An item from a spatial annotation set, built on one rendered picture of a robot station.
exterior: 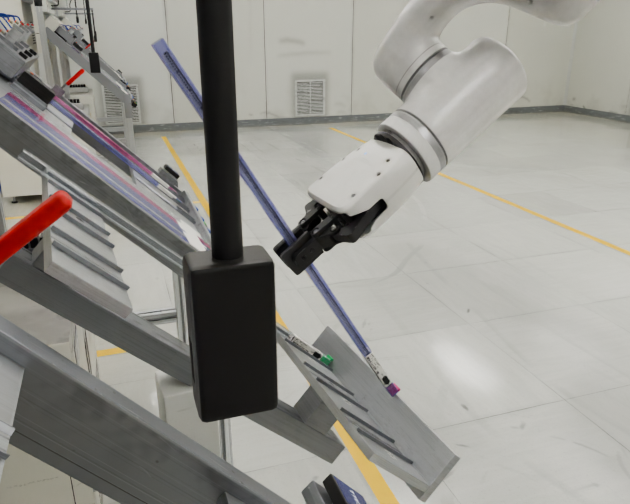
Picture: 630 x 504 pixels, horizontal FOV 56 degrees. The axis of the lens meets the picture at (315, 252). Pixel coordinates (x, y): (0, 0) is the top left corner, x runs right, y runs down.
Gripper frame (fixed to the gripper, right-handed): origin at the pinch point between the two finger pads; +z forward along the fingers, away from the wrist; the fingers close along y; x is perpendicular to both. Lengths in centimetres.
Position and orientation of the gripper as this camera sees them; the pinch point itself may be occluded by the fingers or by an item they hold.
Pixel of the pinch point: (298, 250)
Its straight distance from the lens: 65.4
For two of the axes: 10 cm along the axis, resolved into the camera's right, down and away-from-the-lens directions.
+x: 5.5, 6.7, 5.0
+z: -7.3, 6.7, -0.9
